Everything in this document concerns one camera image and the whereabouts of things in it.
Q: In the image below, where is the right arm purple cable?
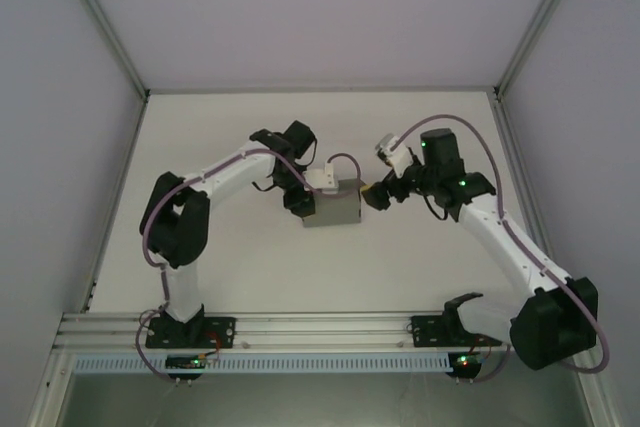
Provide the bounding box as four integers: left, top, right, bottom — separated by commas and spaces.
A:
392, 113, 612, 374

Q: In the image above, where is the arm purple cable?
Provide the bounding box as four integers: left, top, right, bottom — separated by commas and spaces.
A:
392, 113, 612, 374
140, 149, 364, 316

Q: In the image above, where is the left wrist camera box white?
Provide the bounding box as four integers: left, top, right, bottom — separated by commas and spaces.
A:
303, 160, 342, 197

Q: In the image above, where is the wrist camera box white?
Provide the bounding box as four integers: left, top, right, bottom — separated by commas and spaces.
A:
374, 132, 417, 179
303, 160, 342, 197

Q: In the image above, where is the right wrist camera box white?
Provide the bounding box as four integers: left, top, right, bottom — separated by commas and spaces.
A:
374, 132, 417, 179

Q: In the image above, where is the aluminium side frame rail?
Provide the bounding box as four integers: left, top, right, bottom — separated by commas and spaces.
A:
490, 95, 574, 288
79, 95, 150, 312

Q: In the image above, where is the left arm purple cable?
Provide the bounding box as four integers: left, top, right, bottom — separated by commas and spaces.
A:
140, 149, 364, 316

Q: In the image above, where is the aluminium mounting rail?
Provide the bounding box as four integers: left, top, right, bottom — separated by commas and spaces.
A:
52, 310, 599, 351

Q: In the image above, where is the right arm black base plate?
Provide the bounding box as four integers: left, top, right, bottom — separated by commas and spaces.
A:
409, 314, 504, 350

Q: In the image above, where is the aluminium frame post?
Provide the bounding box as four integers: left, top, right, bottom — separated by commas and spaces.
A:
492, 0, 592, 98
52, 0, 152, 99

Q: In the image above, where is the slotted grey cable duct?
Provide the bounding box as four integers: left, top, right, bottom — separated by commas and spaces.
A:
73, 352, 452, 375

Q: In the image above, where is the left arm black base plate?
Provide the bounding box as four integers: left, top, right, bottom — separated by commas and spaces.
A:
144, 315, 237, 350

